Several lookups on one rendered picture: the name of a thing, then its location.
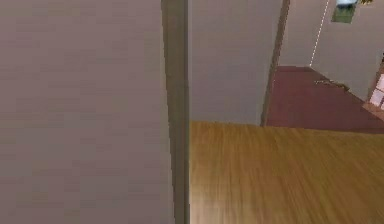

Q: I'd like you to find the grey room door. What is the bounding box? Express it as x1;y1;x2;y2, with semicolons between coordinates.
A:
0;0;191;224

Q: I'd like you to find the green framed wall picture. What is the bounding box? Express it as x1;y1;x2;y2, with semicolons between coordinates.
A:
331;0;360;25

